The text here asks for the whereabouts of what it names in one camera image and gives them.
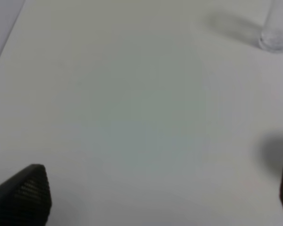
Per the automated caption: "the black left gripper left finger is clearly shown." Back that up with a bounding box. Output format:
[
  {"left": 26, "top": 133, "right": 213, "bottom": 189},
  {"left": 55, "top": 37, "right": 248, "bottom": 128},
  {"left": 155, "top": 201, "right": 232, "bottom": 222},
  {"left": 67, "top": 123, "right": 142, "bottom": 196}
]
[{"left": 0, "top": 164, "right": 52, "bottom": 226}]

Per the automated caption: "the tall clear glass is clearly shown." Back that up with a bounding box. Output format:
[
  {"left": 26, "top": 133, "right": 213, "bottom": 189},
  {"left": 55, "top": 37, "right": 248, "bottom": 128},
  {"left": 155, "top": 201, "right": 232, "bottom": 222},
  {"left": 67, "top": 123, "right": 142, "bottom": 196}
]
[{"left": 259, "top": 0, "right": 283, "bottom": 53}]

